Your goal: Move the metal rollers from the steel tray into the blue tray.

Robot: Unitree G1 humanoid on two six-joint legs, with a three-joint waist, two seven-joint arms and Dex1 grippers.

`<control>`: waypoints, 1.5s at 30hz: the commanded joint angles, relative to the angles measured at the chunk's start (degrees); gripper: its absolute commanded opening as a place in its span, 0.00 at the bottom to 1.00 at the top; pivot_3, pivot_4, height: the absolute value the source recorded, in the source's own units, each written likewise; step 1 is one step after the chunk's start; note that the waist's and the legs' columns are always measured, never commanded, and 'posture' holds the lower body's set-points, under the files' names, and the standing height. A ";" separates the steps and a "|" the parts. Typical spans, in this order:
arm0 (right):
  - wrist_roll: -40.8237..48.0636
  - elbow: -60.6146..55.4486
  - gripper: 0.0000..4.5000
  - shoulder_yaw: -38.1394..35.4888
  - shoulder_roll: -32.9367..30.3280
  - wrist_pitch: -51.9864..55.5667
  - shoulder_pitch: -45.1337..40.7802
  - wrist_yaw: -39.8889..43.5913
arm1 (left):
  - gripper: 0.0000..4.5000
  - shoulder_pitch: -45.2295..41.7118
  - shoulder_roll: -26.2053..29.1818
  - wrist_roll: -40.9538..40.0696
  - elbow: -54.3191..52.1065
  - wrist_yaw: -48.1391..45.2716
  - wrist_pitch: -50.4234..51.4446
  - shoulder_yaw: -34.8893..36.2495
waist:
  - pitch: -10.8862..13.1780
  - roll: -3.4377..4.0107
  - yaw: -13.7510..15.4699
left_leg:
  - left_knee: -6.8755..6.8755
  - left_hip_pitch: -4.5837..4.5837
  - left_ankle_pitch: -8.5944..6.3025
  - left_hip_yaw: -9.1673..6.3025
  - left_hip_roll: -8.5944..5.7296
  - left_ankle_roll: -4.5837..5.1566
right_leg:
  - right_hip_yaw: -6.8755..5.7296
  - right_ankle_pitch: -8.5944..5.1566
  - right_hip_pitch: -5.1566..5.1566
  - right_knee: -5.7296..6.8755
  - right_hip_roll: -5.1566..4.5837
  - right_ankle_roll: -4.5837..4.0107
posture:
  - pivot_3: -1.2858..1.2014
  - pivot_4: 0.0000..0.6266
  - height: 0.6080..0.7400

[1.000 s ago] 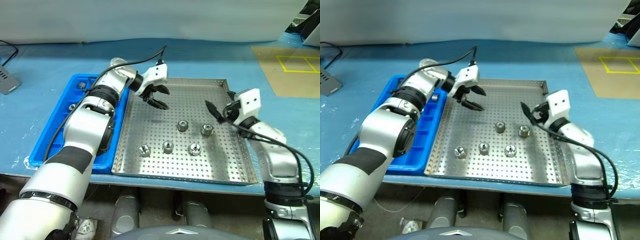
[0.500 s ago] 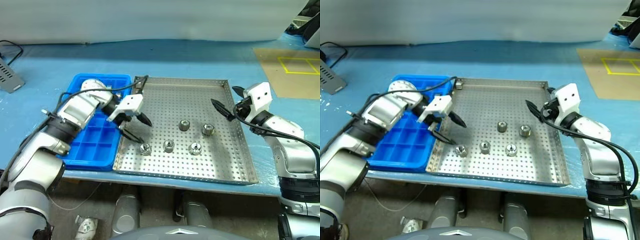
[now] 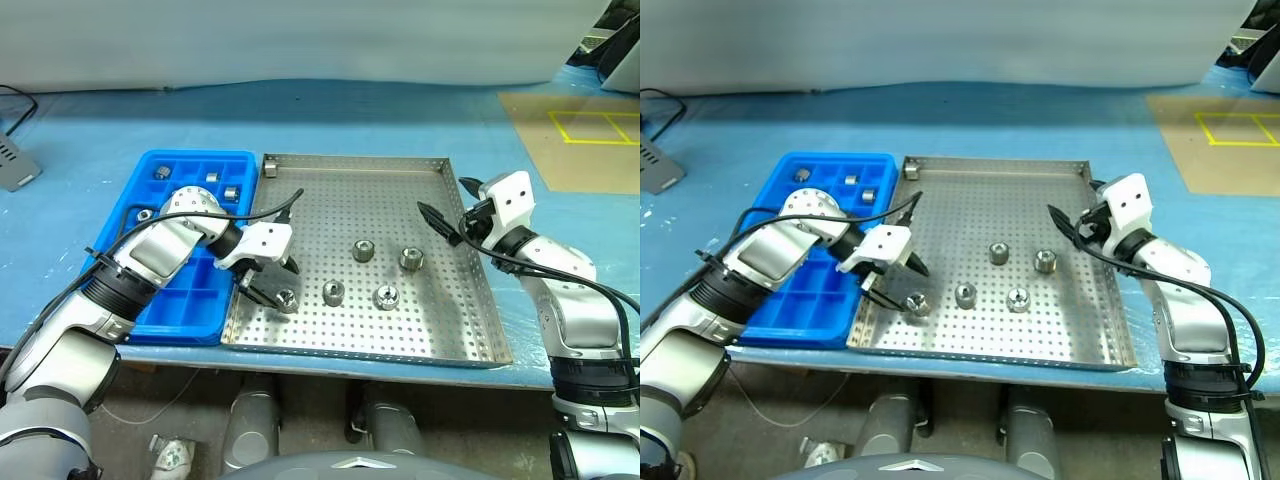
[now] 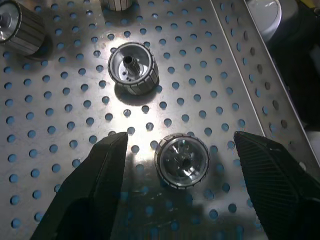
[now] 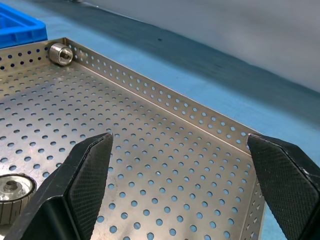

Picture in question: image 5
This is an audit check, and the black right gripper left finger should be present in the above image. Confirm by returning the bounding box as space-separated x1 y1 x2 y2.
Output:
3 131 115 240

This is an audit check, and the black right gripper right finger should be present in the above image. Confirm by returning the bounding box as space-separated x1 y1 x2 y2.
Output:
246 132 320 240

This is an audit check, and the silver metal roller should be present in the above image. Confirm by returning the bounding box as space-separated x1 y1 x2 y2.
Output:
48 42 74 67
0 174 38 226

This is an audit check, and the perforated steel tray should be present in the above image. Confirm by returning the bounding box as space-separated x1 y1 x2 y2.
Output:
0 37 266 240

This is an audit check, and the blue plastic compartment tray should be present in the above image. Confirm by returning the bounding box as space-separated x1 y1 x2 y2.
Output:
0 3 48 50

